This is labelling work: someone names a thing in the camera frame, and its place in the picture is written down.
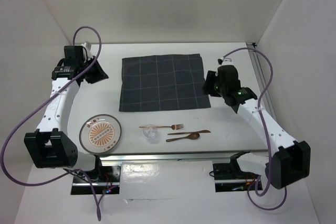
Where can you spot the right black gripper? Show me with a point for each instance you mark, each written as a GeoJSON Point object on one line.
{"type": "Point", "coordinates": [211, 77]}

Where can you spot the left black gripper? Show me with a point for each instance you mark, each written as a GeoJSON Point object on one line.
{"type": "Point", "coordinates": [100, 74]}

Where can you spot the dark grey checked cloth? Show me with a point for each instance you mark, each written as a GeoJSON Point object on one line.
{"type": "Point", "coordinates": [163, 83]}

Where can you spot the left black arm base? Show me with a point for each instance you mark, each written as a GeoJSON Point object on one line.
{"type": "Point", "coordinates": [105, 179]}

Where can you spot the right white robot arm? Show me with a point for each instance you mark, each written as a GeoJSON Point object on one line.
{"type": "Point", "coordinates": [288, 160]}

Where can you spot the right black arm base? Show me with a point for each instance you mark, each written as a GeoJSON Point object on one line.
{"type": "Point", "coordinates": [226, 179]}

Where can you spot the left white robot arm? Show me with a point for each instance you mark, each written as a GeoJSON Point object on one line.
{"type": "Point", "coordinates": [49, 145]}

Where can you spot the copper knife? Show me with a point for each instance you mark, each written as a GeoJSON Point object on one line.
{"type": "Point", "coordinates": [181, 133]}

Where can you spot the copper spoon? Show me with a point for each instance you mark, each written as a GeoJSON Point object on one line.
{"type": "Point", "coordinates": [193, 136]}

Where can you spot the copper fork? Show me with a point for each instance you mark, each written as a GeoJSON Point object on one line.
{"type": "Point", "coordinates": [173, 127]}

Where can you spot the orange sunburst plate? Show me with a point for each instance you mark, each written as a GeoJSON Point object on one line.
{"type": "Point", "coordinates": [100, 134]}

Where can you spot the clear drinking glass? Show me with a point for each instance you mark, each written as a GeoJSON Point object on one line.
{"type": "Point", "coordinates": [150, 132]}

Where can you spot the front aluminium rail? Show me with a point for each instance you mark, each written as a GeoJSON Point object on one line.
{"type": "Point", "coordinates": [157, 157]}

